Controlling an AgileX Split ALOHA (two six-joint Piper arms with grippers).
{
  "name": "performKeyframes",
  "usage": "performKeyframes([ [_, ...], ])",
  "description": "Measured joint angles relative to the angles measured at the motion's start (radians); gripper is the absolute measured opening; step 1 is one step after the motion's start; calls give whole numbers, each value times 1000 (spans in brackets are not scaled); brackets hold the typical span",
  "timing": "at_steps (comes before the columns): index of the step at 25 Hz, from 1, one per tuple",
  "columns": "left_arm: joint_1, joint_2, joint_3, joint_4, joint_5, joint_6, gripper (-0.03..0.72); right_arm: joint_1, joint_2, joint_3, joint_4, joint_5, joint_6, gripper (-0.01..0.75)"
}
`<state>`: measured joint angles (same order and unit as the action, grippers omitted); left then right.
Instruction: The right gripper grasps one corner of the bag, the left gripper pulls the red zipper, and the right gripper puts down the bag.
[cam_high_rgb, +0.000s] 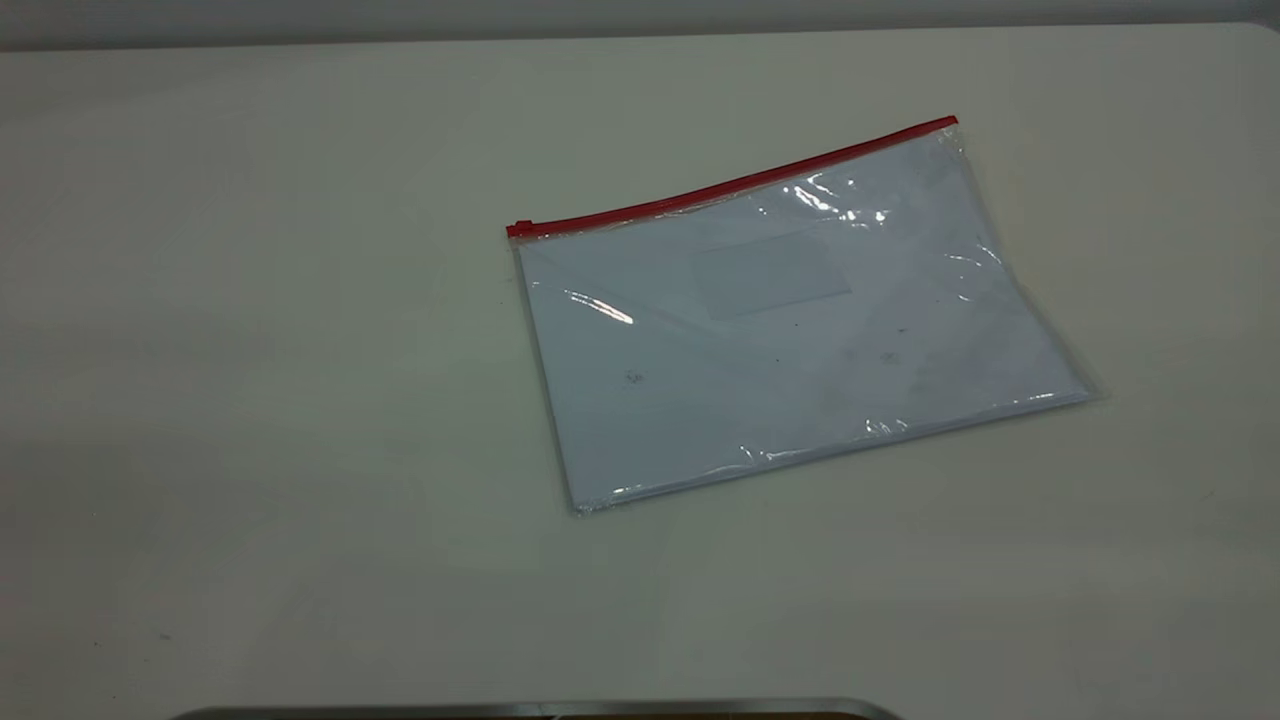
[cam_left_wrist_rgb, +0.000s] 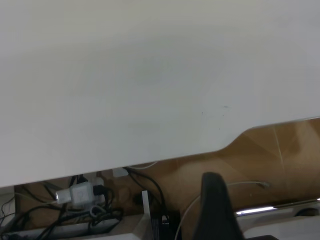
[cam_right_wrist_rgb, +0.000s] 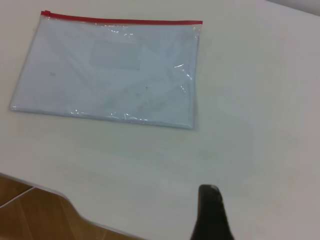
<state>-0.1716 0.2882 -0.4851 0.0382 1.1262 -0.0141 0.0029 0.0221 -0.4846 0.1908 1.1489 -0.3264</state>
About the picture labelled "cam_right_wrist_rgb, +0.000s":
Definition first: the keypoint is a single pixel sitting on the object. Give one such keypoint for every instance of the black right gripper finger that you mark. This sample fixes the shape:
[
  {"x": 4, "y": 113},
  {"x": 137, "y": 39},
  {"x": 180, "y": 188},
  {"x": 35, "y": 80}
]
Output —
[{"x": 211, "y": 217}]

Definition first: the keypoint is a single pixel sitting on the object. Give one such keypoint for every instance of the clear plastic zipper bag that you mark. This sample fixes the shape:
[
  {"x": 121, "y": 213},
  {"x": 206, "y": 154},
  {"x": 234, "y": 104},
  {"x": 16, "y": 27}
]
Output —
[{"x": 107, "y": 75}]

